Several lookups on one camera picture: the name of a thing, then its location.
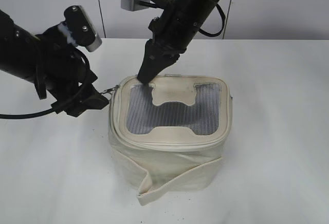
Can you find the cream zippered fabric bag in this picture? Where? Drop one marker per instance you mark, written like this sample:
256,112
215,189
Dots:
169,135

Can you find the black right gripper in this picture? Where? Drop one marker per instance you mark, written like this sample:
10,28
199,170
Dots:
172,33

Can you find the silver ring zipper pull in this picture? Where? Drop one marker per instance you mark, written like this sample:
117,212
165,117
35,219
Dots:
110,91

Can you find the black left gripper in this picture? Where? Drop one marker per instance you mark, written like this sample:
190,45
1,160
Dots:
65,71

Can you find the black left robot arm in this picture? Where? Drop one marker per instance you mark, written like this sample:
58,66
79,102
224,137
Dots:
21,56

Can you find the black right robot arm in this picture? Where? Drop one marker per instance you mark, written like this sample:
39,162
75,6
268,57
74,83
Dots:
172,32

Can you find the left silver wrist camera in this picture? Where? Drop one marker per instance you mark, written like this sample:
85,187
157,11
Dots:
78,29

